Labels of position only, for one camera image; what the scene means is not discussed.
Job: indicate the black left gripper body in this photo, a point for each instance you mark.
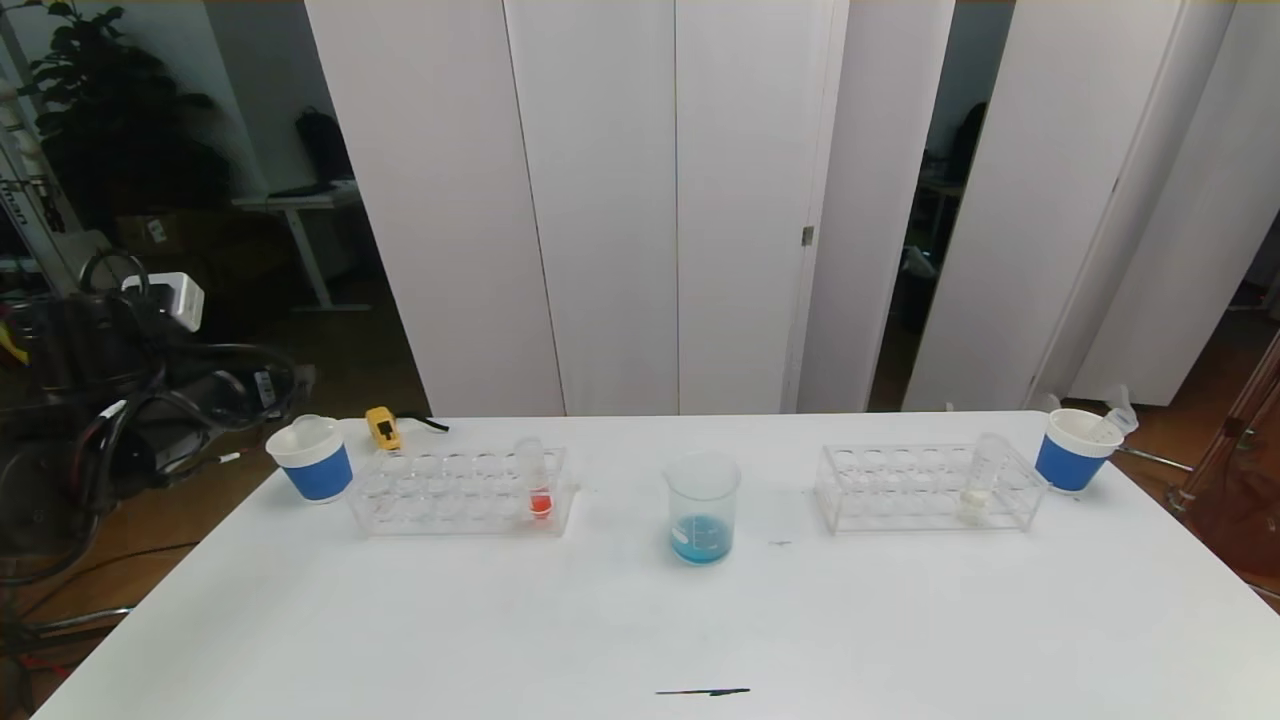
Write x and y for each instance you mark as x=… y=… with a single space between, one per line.
x=266 y=384

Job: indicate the clear acrylic test tube rack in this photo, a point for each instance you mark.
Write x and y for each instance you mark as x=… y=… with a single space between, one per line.
x=470 y=505
x=900 y=500

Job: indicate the dark green potted plant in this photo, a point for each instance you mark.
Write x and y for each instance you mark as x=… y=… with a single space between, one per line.
x=120 y=130

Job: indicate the cardboard box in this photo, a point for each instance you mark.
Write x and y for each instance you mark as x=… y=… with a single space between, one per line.
x=165 y=236

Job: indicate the test tube with blue pigment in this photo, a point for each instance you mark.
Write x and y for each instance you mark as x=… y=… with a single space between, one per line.
x=312 y=428

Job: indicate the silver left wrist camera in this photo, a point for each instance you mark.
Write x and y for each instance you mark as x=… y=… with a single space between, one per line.
x=170 y=300

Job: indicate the black backpack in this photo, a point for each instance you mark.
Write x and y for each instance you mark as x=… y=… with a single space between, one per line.
x=322 y=148

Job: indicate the test tube with pale yellow pigment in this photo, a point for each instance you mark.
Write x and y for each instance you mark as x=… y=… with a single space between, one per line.
x=973 y=500

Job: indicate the white folding screen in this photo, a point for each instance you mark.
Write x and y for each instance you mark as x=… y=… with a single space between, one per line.
x=1050 y=200
x=600 y=200

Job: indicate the test tube with red pigment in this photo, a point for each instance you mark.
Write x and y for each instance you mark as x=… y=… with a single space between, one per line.
x=1115 y=415
x=541 y=500

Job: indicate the white standing desk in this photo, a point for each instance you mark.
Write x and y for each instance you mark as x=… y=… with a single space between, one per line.
x=300 y=203

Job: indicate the yellow tape measure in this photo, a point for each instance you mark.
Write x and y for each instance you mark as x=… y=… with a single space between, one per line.
x=383 y=427

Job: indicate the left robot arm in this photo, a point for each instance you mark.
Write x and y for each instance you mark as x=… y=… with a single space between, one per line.
x=70 y=400

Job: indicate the clear glass beaker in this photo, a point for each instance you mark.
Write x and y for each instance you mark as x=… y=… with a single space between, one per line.
x=700 y=540

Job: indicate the blue and white paper cup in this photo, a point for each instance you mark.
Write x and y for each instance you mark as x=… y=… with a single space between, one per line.
x=1065 y=465
x=318 y=475

